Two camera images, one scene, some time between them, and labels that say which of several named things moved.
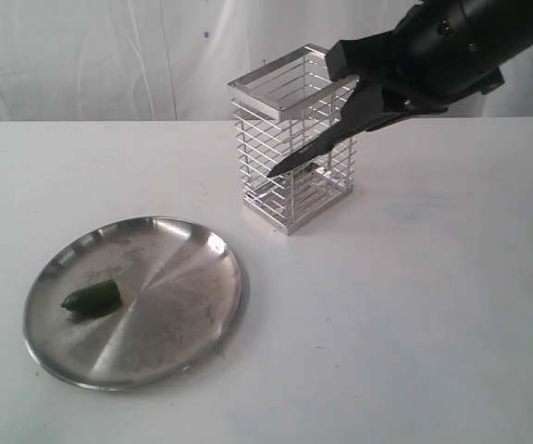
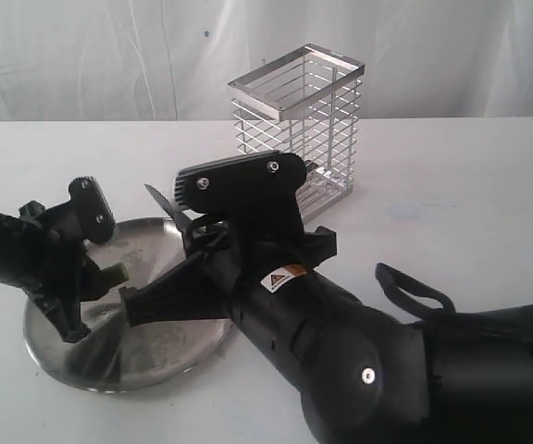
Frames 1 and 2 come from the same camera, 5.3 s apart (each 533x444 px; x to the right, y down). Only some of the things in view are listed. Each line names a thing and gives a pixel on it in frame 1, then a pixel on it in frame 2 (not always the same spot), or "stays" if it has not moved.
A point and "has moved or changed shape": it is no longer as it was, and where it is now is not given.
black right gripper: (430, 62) → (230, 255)
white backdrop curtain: (171, 60) stays
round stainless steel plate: (180, 288) stays
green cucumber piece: (95, 299) has moved or changed shape
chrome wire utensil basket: (284, 106) stays
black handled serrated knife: (365, 125) → (171, 210)
